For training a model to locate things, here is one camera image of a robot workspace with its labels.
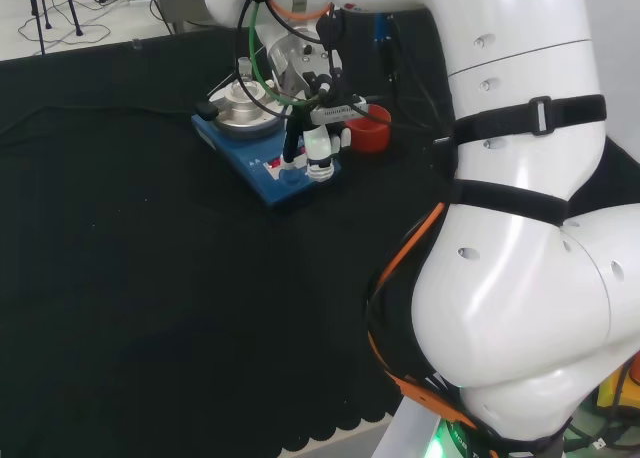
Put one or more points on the small clear tape piece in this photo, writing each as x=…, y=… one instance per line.
x=137, y=43

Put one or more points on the yellow stop button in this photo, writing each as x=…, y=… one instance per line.
x=607, y=393

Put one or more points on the black tripod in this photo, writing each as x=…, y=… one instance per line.
x=42, y=8

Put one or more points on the heater with blue base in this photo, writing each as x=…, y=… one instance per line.
x=260, y=178

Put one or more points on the black bench cloth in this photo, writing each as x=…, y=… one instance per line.
x=150, y=278

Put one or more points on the red ribbed plastic cup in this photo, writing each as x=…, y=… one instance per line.
x=370, y=135

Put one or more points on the clear round-bottom flask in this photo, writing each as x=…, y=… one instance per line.
x=245, y=85

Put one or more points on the grey metal stand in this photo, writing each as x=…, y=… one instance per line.
x=177, y=3

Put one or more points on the thin metal probe rod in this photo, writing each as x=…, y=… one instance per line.
x=220, y=86

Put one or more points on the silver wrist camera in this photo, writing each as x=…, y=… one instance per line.
x=340, y=110

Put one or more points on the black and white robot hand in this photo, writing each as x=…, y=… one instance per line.
x=317, y=148

